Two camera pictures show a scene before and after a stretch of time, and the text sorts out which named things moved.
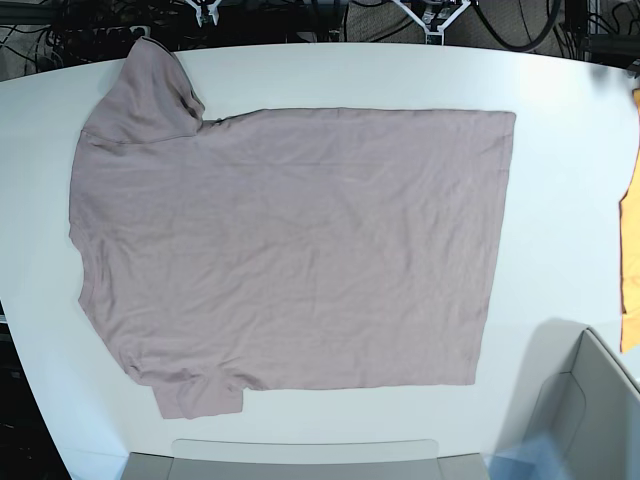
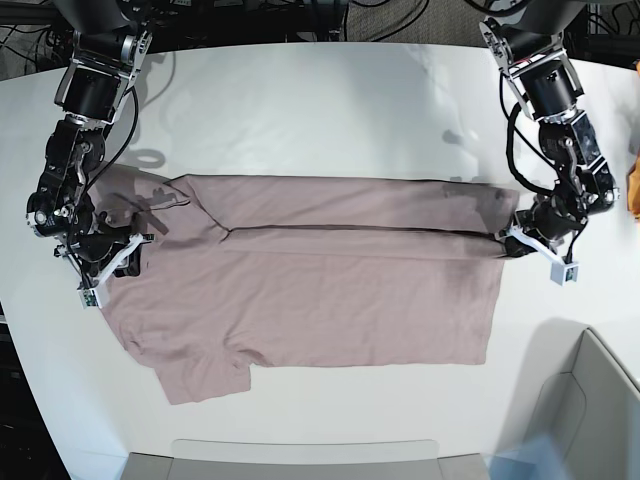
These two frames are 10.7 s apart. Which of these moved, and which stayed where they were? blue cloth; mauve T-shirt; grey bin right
Moved: mauve T-shirt
Stayed: blue cloth; grey bin right
